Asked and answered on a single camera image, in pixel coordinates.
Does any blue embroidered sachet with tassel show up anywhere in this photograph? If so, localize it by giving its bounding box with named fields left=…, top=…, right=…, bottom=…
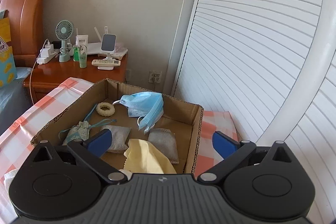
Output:
left=58, top=102, right=116, bottom=145

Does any grey fabric pouch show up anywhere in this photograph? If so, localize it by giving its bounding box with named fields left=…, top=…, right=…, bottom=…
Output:
left=100, top=125, right=131, bottom=153

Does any cream braided ring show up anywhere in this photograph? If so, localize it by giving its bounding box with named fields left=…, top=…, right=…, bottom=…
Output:
left=96, top=102, right=116, bottom=117

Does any yellow cleaning cloth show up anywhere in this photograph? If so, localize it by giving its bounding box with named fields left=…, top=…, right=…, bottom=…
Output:
left=123, top=139, right=176, bottom=174

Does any brown cardboard box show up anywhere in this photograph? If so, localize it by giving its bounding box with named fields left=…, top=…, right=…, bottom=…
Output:
left=31, top=78, right=205, bottom=175

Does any checkered pink white tablecloth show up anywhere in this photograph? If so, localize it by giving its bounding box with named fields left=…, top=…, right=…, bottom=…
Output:
left=1, top=77, right=239, bottom=223

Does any grey sachet in box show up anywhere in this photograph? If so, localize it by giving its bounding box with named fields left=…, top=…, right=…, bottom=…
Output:
left=147, top=128, right=179, bottom=164

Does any blue surgical face mask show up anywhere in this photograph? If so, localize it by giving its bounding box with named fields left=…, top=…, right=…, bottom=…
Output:
left=112, top=92, right=163, bottom=134

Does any wooden nightstand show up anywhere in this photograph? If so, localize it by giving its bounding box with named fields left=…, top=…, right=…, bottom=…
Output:
left=23, top=55, right=128, bottom=103

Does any white folded towel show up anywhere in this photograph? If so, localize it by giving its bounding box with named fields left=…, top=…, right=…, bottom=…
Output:
left=4, top=169, right=19, bottom=184

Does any white remote control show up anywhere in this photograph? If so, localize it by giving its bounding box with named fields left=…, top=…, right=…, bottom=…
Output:
left=92, top=59, right=121, bottom=67

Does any green small box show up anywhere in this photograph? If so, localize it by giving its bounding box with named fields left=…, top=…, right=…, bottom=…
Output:
left=72, top=46, right=79, bottom=61

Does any green tube bottle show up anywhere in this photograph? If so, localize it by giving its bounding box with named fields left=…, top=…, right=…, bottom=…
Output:
left=79, top=44, right=87, bottom=69

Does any white power strip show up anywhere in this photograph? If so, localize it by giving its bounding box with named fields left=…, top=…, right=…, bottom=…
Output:
left=37, top=39, right=60, bottom=65

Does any white phone stand screen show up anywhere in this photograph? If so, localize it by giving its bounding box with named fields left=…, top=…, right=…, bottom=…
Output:
left=101, top=34, right=117, bottom=59

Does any yellow blue snack bag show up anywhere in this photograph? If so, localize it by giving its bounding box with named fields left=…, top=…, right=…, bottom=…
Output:
left=0, top=10, right=17, bottom=88

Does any mint green desk fan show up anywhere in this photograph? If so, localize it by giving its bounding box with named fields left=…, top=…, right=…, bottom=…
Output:
left=55, top=20, right=74, bottom=63

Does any white louvered wardrobe door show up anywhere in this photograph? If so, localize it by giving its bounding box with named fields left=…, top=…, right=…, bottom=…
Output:
left=163, top=0, right=335, bottom=223

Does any wooden headboard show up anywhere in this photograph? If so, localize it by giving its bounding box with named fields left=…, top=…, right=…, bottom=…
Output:
left=1, top=0, right=44, bottom=67

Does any wall power socket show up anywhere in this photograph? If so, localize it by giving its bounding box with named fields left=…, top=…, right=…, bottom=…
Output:
left=148, top=71, right=162, bottom=84

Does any white charging cable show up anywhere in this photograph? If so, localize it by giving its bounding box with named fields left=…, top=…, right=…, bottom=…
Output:
left=28, top=39, right=51, bottom=105

